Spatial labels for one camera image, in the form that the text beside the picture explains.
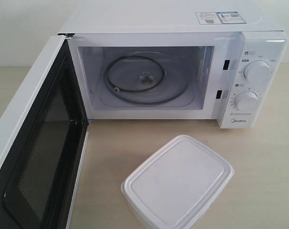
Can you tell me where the translucent plastic lidded container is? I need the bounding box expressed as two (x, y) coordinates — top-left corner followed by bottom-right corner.
(121, 135), (234, 229)

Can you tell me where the white microwave door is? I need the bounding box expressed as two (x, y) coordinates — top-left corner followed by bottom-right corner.
(0, 35), (88, 229)

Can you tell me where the white Midea microwave body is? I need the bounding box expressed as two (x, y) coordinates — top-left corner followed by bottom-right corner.
(59, 0), (288, 129)

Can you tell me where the glass turntable plate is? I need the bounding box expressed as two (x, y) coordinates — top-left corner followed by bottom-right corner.
(103, 52), (190, 106)

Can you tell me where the lower white timer knob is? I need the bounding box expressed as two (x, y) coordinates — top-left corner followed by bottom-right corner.
(235, 92), (258, 111)

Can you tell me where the blue white label sticker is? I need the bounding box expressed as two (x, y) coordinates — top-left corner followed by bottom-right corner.
(196, 11), (246, 25)

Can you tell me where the upper white power knob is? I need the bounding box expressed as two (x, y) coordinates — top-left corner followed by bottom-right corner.
(244, 60), (271, 83)

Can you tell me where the grey turntable roller ring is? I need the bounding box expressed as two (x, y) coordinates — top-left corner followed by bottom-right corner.
(104, 55), (166, 105)

